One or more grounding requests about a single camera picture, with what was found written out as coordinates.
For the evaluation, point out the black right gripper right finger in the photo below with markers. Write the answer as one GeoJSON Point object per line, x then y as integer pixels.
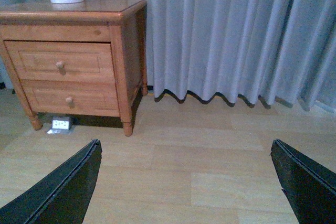
{"type": "Point", "coordinates": [308, 186]}

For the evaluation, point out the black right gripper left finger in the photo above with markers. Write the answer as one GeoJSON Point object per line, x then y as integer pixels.
{"type": "Point", "coordinates": [63, 196]}

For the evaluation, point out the wooden drawer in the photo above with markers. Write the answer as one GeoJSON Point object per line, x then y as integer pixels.
{"type": "Point", "coordinates": [62, 61]}
{"type": "Point", "coordinates": [72, 97]}

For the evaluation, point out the white floor power socket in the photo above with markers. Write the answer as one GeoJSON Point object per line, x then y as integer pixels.
{"type": "Point", "coordinates": [61, 127]}

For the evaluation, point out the wooden nightstand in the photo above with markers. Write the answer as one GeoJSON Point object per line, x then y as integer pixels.
{"type": "Point", "coordinates": [119, 23]}

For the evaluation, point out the grey curtain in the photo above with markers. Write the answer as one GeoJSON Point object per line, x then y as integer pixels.
{"type": "Point", "coordinates": [275, 50]}

